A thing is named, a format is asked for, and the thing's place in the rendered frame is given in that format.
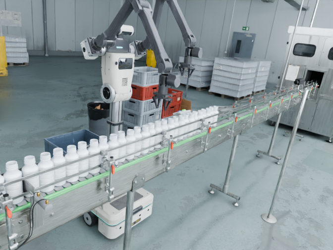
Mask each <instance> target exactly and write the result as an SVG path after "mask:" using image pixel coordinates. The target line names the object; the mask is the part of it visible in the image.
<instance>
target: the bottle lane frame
mask: <svg viewBox="0 0 333 250"><path fill-rule="evenodd" d="M296 99H297V95H295V96H293V97H292V99H290V103H289V108H291V107H293V106H295V100H296ZM293 101H294V102H293ZM285 102H286V103H285ZM288 102H289V98H287V99H285V100H283V102H281V105H280V110H279V113H281V112H283V111H284V109H285V106H287V104H288ZM279 103H280V102H277V103H275V104H273V105H271V107H270V108H269V111H268V116H267V120H268V119H269V118H271V117H273V116H275V115H277V113H276V112H277V111H278V110H277V109H278V107H279ZM276 108H277V109H276ZM267 109H268V106H267V107H265V108H262V109H260V110H259V111H258V110H257V111H256V114H254V117H253V123H252V127H254V126H256V125H258V124H260V123H262V122H264V121H265V117H266V116H265V114H266V113H267ZM275 109H276V110H275ZM263 111H264V114H263ZM275 111H276V112H275ZM252 115H253V113H250V114H248V115H245V116H242V117H241V118H238V119H237V122H235V124H234V128H233V130H234V133H233V137H235V136H237V135H238V134H240V133H241V130H242V127H243V126H244V125H246V130H248V129H249V125H250V122H249V121H251V119H252ZM262 115H263V117H264V118H263V117H262ZM248 117H249V121H248ZM247 122H248V125H247ZM232 124H233V121H230V122H228V123H225V124H223V125H221V126H217V127H215V128H214V129H211V133H209V134H208V140H207V143H208V145H207V150H209V149H211V148H213V147H215V146H217V145H219V144H221V143H223V142H225V141H227V140H229V138H230V137H229V135H227V131H228V134H231V133H230V130H231V129H232ZM228 126H229V129H230V130H228ZM246 130H245V131H246ZM206 133H207V131H205V132H203V133H200V134H198V135H196V136H193V137H191V138H188V139H185V140H183V141H181V142H178V143H177V144H174V145H173V149H171V151H170V160H171V163H170V170H171V169H173V168H174V167H176V166H178V165H180V164H182V163H184V162H186V161H188V160H190V159H192V158H194V157H196V156H198V155H200V154H202V153H203V148H201V146H200V144H201V142H202V141H201V138H202V137H203V142H205V139H206ZM202 147H204V143H202ZM164 153H166V156H165V158H166V159H167V154H168V147H166V148H164V149H160V150H159V151H156V152H154V153H151V154H148V155H146V156H143V157H141V158H138V159H136V160H133V161H131V162H128V163H126V164H123V165H121V166H119V167H118V168H115V173H114V174H113V175H112V187H114V191H113V195H114V198H116V197H118V196H120V195H122V194H124V193H126V192H128V191H130V190H132V182H133V180H134V178H135V177H137V176H139V175H141V174H144V175H145V182H147V181H149V180H151V179H153V178H155V177H157V176H159V175H161V174H163V173H165V172H166V170H165V166H164V165H163V160H164V158H163V156H164ZM109 174H110V171H106V172H104V173H102V174H101V173H100V174H99V175H97V176H93V177H92V178H89V179H86V180H84V181H82V182H80V181H79V183H77V184H74V185H72V184H71V186H69V187H67V188H64V187H63V189H62V190H59V191H55V192H54V193H52V194H49V195H47V194H46V196H44V198H45V199H48V201H49V203H51V204H52V205H53V208H52V210H51V211H49V212H46V211H45V210H44V209H43V225H42V226H40V227H38V228H36V229H34V230H33V233H32V236H31V237H30V239H29V240H28V241H27V242H26V243H25V244H27V243H29V242H31V241H33V240H35V239H37V238H39V237H41V236H43V235H45V234H47V233H48V232H50V231H52V230H54V229H56V228H58V227H60V226H62V225H64V224H66V223H68V222H70V221H72V220H74V219H76V218H78V217H79V216H81V215H83V214H85V213H87V212H89V211H91V210H93V209H95V208H97V207H99V206H101V205H103V204H105V203H107V202H108V198H107V196H108V195H109V194H107V191H105V188H106V186H107V184H106V178H108V177H109ZM30 208H31V203H30V202H27V204H25V205H23V206H20V207H19V206H16V208H15V209H14V210H13V211H12V217H11V219H12V220H15V219H17V218H19V217H22V216H24V215H27V221H30V216H29V214H30ZM25 244H24V245H25Z"/></svg>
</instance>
